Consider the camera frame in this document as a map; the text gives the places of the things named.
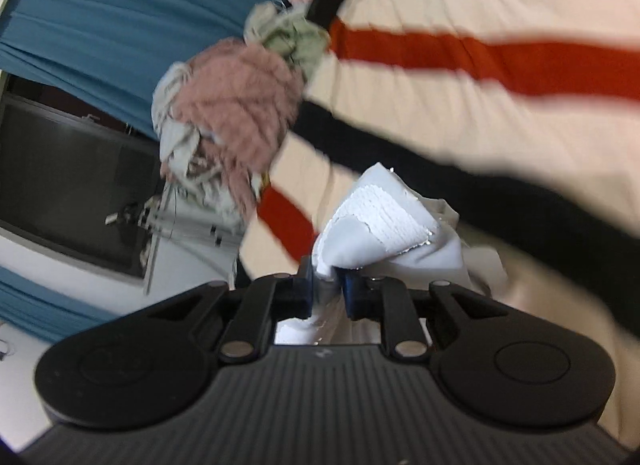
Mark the pile of clothes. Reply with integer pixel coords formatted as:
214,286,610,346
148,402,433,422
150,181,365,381
151,0,330,231

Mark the dark window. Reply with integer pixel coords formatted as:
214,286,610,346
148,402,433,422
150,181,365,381
1,76,163,277

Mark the striped cream red black blanket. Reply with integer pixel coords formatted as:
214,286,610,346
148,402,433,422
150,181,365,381
240,0,639,447

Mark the blue curtain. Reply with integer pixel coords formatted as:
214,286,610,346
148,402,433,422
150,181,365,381
1,0,266,136
0,268,119,343

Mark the right blue curtain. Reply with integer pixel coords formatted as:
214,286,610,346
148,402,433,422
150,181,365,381
1,0,266,136

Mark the silver tripod stand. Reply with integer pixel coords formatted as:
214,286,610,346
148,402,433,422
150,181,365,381
104,194,246,296

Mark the left blue curtain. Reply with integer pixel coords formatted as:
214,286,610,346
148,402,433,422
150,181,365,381
0,268,119,343

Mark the light blue t-shirt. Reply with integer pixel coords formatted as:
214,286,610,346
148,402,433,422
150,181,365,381
276,164,508,346

